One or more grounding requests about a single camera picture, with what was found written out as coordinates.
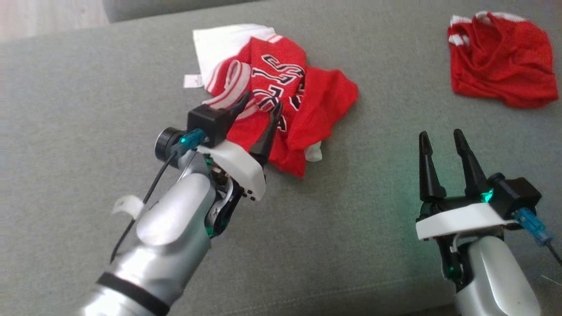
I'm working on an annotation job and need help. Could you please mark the red shorts with white stripe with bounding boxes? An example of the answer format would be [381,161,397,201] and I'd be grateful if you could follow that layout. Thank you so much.
[447,11,559,109]

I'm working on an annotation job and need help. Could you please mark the grey fabric sofa seat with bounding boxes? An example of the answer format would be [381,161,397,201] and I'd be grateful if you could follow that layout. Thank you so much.
[0,0,562,316]

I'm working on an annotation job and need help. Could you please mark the grey sofa back cushion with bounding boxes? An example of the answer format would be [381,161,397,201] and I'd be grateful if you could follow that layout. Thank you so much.
[103,0,264,23]

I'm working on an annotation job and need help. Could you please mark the white left cable tie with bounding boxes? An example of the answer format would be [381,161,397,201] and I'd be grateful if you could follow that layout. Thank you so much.
[112,195,145,220]

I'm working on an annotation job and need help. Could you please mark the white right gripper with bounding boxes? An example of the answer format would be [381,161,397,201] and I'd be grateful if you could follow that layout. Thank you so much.
[416,129,514,281]

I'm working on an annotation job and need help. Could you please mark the left black cable, teal plug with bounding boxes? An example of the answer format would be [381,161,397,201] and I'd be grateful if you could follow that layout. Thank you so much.
[110,129,206,264]

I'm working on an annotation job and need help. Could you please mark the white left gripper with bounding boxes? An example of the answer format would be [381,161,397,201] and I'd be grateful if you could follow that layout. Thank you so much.
[198,91,284,237]

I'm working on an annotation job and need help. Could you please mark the red lettered basketball jersey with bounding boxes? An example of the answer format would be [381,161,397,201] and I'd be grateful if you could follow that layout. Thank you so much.
[184,24,359,178]

